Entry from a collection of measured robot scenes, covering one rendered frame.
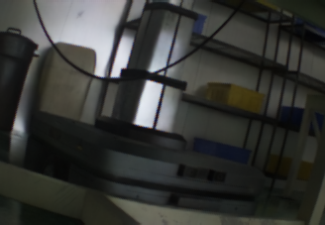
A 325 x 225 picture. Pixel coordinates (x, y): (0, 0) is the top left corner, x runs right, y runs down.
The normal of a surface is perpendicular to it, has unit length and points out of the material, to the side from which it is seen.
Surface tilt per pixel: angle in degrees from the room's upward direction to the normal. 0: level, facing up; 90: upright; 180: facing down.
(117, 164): 90
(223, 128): 90
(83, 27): 90
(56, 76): 93
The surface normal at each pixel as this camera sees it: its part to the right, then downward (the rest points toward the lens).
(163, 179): 0.51, 0.10
